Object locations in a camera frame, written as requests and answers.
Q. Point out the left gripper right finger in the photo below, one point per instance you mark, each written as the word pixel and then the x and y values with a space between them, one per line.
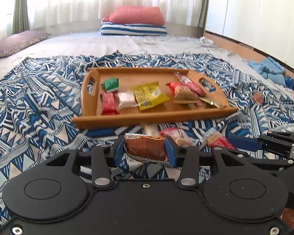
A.
pixel 185 157

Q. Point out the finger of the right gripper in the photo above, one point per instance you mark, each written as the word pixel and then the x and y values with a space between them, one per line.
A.
pixel 245 143

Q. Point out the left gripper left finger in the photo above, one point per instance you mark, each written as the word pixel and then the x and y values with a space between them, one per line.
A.
pixel 103 158

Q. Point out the pink snack packet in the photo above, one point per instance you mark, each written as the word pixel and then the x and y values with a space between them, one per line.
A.
pixel 178 135

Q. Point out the red biscoff packet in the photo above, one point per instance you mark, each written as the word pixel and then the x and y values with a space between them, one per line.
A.
pixel 217 139

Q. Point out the brown chocolate snack packet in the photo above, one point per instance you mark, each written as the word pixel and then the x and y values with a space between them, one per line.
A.
pixel 146 147

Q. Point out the beige biscuit snack packet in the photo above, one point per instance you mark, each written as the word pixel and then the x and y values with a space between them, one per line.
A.
pixel 150 130

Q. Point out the red wafer bar packet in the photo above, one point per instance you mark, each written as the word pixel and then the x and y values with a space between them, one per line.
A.
pixel 108 104

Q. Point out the gold beige snack packet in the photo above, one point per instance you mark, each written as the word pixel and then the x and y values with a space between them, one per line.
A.
pixel 211 102

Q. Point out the white clear snack packet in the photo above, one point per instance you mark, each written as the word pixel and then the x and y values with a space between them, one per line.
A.
pixel 126 100

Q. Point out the red nut snack bag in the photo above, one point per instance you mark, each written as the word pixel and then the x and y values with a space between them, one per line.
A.
pixel 182 93

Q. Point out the long red stick packet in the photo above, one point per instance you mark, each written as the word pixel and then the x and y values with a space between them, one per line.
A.
pixel 190 84

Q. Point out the yellow snack packet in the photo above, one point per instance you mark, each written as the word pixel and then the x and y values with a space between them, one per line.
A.
pixel 149 95

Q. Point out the green snack packet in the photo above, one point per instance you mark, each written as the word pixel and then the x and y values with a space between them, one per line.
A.
pixel 110 84

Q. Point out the right hand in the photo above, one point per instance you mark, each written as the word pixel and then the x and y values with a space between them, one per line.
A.
pixel 288 217

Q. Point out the brown wrapper scrap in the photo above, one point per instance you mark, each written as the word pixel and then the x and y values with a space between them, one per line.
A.
pixel 258 98

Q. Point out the wooden serving tray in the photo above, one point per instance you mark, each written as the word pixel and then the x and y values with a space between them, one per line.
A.
pixel 167 112

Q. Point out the light blue cloth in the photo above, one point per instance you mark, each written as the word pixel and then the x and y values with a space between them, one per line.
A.
pixel 272 70

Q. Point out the blue patterned cloth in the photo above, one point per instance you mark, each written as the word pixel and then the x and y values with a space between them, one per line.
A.
pixel 40 96

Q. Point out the blue striped pillow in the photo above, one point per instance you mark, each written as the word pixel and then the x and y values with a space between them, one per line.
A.
pixel 113 29

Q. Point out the right grey green curtain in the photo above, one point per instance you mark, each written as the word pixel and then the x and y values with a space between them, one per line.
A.
pixel 203 14

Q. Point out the grey green curtain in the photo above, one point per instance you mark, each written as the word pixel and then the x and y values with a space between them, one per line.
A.
pixel 203 14
pixel 20 17

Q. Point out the red pillow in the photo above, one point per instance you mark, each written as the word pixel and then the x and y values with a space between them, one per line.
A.
pixel 136 15

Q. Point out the purple pillow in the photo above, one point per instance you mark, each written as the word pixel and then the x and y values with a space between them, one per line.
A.
pixel 17 42

